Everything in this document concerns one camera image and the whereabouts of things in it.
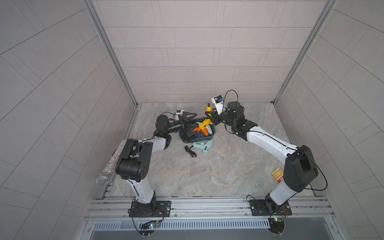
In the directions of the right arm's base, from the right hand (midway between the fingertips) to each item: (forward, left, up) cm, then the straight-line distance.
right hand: (207, 110), depth 81 cm
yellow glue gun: (-7, +1, -1) cm, 7 cm away
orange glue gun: (+1, +1, -21) cm, 21 cm away
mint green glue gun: (-10, +2, -22) cm, 25 cm away
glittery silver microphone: (-33, +45, 0) cm, 56 cm away
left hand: (-6, +5, -2) cm, 8 cm away
